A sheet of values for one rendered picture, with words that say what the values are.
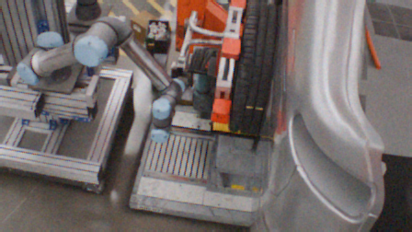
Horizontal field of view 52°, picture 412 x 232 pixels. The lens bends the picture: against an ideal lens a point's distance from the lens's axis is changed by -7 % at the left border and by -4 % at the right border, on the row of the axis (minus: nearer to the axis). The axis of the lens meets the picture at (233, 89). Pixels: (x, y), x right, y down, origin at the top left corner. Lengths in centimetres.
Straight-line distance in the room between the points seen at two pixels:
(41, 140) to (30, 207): 40
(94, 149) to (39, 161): 32
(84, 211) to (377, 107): 172
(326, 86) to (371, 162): 21
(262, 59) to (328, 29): 76
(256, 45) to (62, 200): 151
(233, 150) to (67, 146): 98
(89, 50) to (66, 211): 129
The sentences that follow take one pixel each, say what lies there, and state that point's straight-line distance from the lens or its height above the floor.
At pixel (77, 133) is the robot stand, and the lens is 276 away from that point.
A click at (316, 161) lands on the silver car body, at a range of 119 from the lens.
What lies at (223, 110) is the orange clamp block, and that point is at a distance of 196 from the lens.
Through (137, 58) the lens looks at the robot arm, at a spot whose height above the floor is 112.
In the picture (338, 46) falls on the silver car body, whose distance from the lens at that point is 115.
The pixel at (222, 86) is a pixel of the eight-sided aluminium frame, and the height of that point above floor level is 96.
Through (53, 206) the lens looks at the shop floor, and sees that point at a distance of 276.
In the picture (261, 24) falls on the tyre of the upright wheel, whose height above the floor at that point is 117.
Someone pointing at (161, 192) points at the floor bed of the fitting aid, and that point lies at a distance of 264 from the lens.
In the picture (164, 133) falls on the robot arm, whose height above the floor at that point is 88.
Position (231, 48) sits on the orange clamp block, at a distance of 187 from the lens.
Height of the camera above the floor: 236
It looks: 46 degrees down
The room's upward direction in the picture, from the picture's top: 10 degrees clockwise
